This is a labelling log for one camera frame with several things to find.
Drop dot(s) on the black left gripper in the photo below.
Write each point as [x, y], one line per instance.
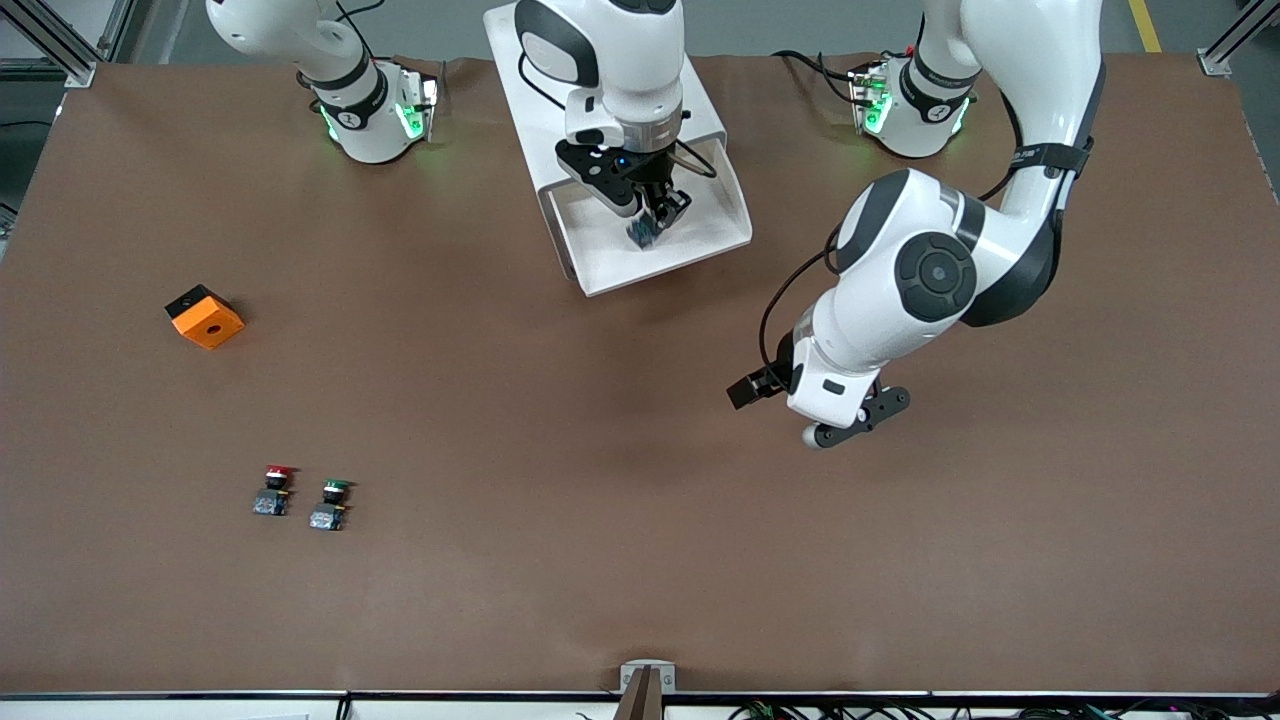
[779, 374]

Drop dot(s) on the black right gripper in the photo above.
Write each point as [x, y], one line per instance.
[657, 191]

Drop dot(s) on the yellow push button switch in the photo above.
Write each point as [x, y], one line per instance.
[645, 240]

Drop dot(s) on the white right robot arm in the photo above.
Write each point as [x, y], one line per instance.
[640, 50]

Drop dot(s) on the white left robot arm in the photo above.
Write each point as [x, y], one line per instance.
[880, 300]

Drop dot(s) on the orange box with hole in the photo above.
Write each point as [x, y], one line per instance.
[210, 325]

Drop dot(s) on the grey metal bracket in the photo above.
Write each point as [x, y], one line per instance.
[632, 680]

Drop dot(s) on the green push button switch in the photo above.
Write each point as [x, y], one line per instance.
[327, 515]

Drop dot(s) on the red push button switch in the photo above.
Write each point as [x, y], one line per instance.
[272, 500]

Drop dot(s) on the aluminium frame profile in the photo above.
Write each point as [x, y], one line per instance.
[75, 72]
[1215, 62]

